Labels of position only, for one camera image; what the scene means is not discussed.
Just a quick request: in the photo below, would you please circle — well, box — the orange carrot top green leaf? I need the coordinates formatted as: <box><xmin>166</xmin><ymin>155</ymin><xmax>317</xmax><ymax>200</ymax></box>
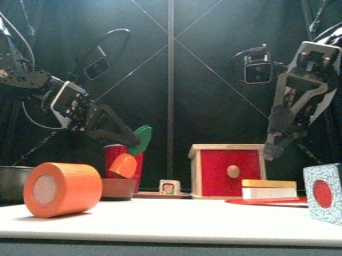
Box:
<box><xmin>109</xmin><ymin>124</ymin><xmax>154</xmax><ymax>180</ymax></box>

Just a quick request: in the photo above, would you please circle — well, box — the orange toy carrot cylinder piece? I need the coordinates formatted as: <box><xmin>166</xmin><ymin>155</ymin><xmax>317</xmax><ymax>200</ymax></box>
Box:
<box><xmin>23</xmin><ymin>162</ymin><xmax>105</xmax><ymax>219</ymax></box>

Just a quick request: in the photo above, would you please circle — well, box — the red ribbed plastic cup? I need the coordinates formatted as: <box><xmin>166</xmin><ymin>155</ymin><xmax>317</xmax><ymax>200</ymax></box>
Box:
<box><xmin>103</xmin><ymin>143</ymin><xmax>147</xmax><ymax>194</ymax></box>

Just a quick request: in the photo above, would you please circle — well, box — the yellow toy slice block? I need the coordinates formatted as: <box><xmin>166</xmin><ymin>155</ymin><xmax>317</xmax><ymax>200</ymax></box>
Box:
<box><xmin>241</xmin><ymin>178</ymin><xmax>298</xmax><ymax>190</ymax></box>

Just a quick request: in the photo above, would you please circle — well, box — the wooden box red drawer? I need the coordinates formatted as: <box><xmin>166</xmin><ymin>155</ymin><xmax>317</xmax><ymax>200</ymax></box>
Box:
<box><xmin>187</xmin><ymin>143</ymin><xmax>269</xmax><ymax>200</ymax></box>

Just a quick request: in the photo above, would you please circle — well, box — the white toy slice block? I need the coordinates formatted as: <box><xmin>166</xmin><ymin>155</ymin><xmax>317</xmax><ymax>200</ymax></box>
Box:
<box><xmin>242</xmin><ymin>186</ymin><xmax>300</xmax><ymax>201</ymax></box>

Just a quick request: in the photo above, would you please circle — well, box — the red flat plate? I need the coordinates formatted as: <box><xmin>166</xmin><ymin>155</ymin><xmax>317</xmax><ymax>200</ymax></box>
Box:
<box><xmin>225</xmin><ymin>196</ymin><xmax>310</xmax><ymax>208</ymax></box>

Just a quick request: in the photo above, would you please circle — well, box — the patterned box red circle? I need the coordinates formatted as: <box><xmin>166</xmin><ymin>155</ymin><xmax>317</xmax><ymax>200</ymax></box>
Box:
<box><xmin>302</xmin><ymin>162</ymin><xmax>342</xmax><ymax>227</ymax></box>

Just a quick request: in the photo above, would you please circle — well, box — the flat wooden board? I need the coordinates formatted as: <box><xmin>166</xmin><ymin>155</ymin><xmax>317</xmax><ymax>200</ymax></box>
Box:
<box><xmin>133</xmin><ymin>191</ymin><xmax>194</xmax><ymax>200</ymax></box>

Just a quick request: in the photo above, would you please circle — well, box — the small wooden picture cube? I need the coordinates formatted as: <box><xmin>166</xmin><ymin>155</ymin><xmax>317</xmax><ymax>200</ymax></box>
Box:
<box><xmin>158</xmin><ymin>179</ymin><xmax>182</xmax><ymax>195</ymax></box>

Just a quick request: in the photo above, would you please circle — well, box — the grey metal pot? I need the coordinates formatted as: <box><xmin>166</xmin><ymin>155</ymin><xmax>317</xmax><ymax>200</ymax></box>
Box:
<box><xmin>0</xmin><ymin>165</ymin><xmax>35</xmax><ymax>202</ymax></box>

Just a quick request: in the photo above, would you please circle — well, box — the white flat board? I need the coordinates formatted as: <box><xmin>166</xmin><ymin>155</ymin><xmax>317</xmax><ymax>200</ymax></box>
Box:
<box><xmin>0</xmin><ymin>198</ymin><xmax>342</xmax><ymax>248</ymax></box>

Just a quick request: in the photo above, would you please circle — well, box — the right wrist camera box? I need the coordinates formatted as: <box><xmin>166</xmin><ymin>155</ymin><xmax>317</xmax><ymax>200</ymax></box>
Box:
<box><xmin>242</xmin><ymin>52</ymin><xmax>274</xmax><ymax>85</ymax></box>

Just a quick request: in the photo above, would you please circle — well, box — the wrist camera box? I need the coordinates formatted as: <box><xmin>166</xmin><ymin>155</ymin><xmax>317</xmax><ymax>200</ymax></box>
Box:
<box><xmin>82</xmin><ymin>54</ymin><xmax>113</xmax><ymax>82</ymax></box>
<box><xmin>242</xmin><ymin>52</ymin><xmax>274</xmax><ymax>85</ymax></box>

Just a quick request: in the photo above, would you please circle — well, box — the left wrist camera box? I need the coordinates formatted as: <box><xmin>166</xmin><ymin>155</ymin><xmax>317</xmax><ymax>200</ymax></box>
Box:
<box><xmin>82</xmin><ymin>54</ymin><xmax>113</xmax><ymax>82</ymax></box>

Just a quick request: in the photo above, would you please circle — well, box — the grey vertical frame pole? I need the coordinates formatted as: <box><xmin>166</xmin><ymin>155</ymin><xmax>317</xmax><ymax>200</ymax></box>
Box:
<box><xmin>166</xmin><ymin>0</ymin><xmax>177</xmax><ymax>181</ymax></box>

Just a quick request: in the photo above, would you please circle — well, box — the thin diagonal frame cord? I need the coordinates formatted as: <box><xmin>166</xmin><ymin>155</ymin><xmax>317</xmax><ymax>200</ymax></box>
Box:
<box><xmin>129</xmin><ymin>0</ymin><xmax>324</xmax><ymax>165</ymax></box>
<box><xmin>12</xmin><ymin>0</ymin><xmax>225</xmax><ymax>166</ymax></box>

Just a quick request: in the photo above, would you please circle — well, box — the black right camera cable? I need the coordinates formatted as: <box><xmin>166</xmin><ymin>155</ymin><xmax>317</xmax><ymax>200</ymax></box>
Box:
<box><xmin>231</xmin><ymin>43</ymin><xmax>273</xmax><ymax>68</ymax></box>

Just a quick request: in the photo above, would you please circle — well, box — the black camera cable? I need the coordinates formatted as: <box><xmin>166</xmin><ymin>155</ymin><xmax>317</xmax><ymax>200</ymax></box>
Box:
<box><xmin>231</xmin><ymin>43</ymin><xmax>273</xmax><ymax>68</ymax></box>
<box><xmin>73</xmin><ymin>27</ymin><xmax>133</xmax><ymax>84</ymax></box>

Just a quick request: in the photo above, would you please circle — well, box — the black left camera cable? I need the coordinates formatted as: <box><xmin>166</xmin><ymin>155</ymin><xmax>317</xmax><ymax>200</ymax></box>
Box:
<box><xmin>73</xmin><ymin>27</ymin><xmax>133</xmax><ymax>84</ymax></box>

